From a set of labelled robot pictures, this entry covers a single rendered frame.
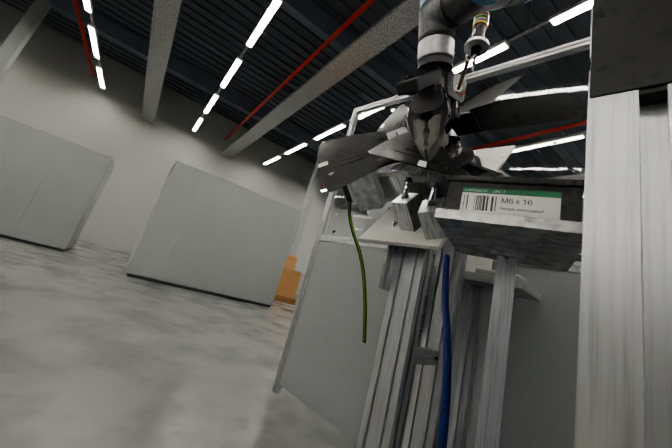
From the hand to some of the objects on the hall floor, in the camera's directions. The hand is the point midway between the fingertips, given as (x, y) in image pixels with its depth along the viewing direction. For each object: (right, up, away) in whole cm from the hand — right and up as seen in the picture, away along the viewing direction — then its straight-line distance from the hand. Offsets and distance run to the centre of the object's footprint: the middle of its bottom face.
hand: (426, 153), depth 63 cm
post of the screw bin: (-10, -94, -32) cm, 99 cm away
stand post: (-2, -111, +19) cm, 113 cm away
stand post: (-17, -103, +4) cm, 104 cm away
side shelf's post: (+14, -120, +31) cm, 124 cm away
